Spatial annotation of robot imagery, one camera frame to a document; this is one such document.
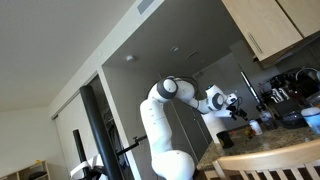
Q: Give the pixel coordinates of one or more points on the light wooden shelf unit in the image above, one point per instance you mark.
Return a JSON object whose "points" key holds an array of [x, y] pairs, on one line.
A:
{"points": [[23, 171]]}

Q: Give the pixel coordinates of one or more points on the dark blue speckled bowl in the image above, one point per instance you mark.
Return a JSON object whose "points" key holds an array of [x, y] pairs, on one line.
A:
{"points": [[293, 120]]}

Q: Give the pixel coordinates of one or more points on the pump bottle blue label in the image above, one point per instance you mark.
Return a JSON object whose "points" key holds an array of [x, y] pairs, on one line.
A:
{"points": [[313, 120]]}

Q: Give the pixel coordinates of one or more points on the black pepper grinder bottle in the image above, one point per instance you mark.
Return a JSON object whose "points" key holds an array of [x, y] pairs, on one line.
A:
{"points": [[267, 119]]}

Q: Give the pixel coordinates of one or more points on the ceiling air vent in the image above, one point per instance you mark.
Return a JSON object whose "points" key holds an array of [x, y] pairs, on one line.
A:
{"points": [[146, 6]]}

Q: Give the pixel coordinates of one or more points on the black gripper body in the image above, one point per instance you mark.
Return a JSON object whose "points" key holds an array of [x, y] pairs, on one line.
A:
{"points": [[235, 110]]}

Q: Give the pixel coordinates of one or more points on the wooden chair back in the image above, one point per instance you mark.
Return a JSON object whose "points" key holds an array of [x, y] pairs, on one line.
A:
{"points": [[266, 158]]}

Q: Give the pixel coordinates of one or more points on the white pill bottle orange label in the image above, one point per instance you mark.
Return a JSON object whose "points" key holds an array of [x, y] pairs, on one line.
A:
{"points": [[256, 127]]}

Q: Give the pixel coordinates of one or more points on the black kitchen stove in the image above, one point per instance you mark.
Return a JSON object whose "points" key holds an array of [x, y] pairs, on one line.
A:
{"points": [[300, 90]]}

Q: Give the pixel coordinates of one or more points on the thick black pole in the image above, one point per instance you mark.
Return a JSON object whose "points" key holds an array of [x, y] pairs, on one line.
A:
{"points": [[100, 133]]}

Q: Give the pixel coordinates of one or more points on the round ceiling light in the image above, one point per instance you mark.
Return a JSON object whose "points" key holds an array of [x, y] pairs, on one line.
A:
{"points": [[174, 48]]}

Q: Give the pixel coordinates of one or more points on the light wooden upper cabinet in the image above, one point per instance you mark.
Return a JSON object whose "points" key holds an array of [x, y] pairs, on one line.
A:
{"points": [[263, 23], [303, 13]]}

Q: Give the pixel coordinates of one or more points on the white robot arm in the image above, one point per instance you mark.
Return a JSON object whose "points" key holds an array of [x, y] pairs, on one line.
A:
{"points": [[156, 133]]}

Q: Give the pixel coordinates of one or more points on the round smoke detector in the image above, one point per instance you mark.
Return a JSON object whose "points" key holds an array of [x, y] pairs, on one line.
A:
{"points": [[130, 58]]}

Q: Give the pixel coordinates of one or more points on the yellow banana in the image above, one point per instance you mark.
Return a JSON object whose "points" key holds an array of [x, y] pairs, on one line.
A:
{"points": [[248, 132]]}

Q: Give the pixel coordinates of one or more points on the black mug yellow logo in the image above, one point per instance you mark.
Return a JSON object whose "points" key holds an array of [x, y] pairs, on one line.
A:
{"points": [[226, 140]]}

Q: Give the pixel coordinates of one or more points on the thin black post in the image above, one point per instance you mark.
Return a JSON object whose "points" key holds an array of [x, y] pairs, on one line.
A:
{"points": [[80, 150]]}

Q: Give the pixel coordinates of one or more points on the dark slim bar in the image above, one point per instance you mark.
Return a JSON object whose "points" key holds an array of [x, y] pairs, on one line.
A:
{"points": [[251, 89]]}

